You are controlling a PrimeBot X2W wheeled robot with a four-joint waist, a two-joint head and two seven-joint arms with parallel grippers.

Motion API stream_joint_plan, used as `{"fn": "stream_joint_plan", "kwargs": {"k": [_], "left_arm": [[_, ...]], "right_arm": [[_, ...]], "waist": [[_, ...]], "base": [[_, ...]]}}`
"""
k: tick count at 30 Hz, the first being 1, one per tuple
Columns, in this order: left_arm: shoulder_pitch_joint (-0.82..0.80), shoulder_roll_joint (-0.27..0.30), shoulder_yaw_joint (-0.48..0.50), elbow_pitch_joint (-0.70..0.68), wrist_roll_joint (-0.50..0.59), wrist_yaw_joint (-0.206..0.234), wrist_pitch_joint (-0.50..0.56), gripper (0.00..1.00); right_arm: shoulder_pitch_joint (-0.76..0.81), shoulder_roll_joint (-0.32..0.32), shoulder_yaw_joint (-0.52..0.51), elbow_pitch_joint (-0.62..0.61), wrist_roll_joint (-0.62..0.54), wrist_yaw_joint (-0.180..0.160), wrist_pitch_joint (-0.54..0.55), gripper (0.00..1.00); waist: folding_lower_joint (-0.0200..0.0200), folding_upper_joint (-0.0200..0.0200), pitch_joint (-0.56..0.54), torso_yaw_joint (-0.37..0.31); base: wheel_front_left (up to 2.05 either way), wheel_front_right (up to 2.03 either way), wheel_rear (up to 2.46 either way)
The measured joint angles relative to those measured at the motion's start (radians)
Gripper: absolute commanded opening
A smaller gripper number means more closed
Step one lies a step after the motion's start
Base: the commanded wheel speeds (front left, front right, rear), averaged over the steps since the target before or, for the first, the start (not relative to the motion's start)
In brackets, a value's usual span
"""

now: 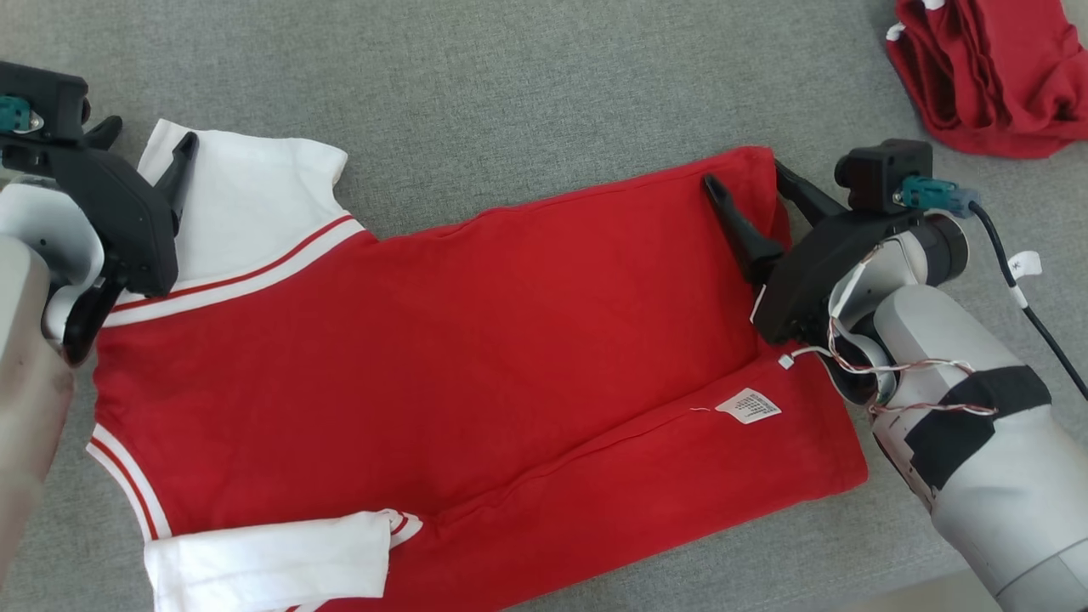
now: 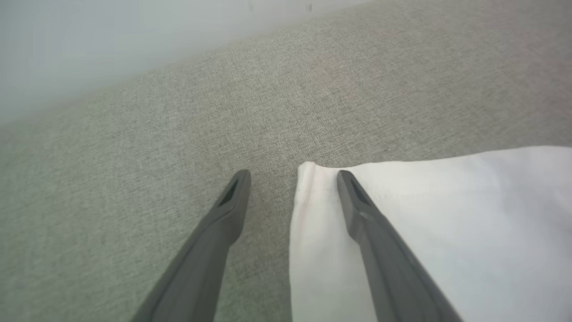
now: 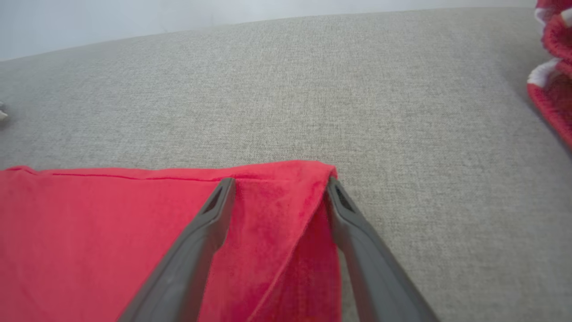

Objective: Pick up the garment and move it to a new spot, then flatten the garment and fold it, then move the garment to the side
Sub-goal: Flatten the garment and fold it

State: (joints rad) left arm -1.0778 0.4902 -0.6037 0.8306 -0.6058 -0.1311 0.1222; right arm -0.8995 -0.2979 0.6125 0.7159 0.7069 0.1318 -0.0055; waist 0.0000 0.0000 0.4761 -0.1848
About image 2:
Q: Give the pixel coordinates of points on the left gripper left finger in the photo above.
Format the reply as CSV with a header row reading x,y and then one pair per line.
x,y
205,259

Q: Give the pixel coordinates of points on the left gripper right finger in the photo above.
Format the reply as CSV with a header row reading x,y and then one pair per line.
x,y
389,268

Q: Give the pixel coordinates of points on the red white basketball jersey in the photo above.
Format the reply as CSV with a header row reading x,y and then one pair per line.
x,y
469,223

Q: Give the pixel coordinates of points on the grey fabric sofa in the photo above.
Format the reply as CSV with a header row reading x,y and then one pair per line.
x,y
178,134

